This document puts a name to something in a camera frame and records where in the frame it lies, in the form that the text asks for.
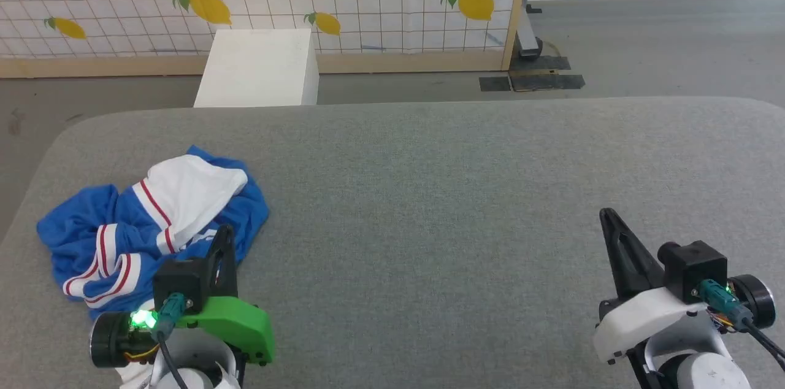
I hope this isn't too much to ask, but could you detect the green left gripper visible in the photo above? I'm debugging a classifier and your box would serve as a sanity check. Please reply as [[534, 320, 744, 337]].
[[174, 225, 275, 366]]

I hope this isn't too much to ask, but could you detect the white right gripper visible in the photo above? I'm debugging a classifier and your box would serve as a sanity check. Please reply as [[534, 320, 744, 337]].
[[592, 208, 730, 366]]

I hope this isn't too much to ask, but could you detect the blue white red-trimmed t-shirt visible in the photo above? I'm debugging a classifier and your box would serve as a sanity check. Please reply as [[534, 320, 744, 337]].
[[36, 145, 270, 320]]

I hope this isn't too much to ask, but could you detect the white rectangular box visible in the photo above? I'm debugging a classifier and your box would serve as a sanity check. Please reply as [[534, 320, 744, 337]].
[[194, 28, 320, 108]]

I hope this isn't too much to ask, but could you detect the black stand base with tape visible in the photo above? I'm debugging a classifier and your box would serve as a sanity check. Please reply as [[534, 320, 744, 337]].
[[509, 72, 586, 93]]

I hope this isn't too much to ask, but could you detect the grey fabric covered surface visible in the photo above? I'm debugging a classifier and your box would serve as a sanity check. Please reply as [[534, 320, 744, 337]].
[[0, 96, 785, 389]]

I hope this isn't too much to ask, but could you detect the black floor tape strip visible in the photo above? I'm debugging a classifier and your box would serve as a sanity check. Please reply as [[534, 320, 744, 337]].
[[518, 55, 572, 71]]

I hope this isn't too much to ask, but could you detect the grey metal stand foot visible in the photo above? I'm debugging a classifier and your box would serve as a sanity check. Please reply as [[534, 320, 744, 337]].
[[517, 0, 545, 62]]

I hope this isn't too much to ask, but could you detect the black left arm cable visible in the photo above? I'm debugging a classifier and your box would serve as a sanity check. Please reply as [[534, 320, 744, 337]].
[[150, 292, 190, 389]]

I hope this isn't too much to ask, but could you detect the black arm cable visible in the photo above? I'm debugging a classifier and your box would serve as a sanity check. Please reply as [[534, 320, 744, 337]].
[[699, 279, 785, 372], [150, 292, 190, 389]]

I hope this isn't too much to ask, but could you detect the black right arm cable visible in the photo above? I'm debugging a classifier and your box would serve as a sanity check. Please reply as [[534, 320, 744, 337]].
[[699, 279, 785, 372]]

